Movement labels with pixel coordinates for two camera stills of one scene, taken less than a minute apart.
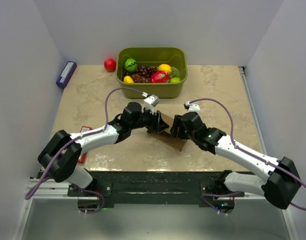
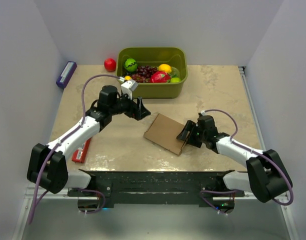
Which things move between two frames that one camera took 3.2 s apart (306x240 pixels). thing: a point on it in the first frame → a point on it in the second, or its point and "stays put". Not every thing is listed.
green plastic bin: [176, 57] stays put
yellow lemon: [166, 67] stays put
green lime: [175, 80] stays put
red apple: [110, 64] stays put
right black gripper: [177, 123] → [190, 126]
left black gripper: [157, 125] → [136, 111]
